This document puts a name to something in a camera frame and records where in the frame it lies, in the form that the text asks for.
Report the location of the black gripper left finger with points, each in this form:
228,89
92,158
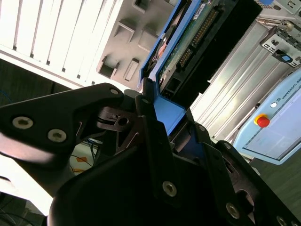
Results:
47,113

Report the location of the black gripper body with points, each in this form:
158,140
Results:
105,200

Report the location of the hard disk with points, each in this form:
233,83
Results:
200,35

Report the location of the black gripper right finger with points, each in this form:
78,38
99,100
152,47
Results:
218,174

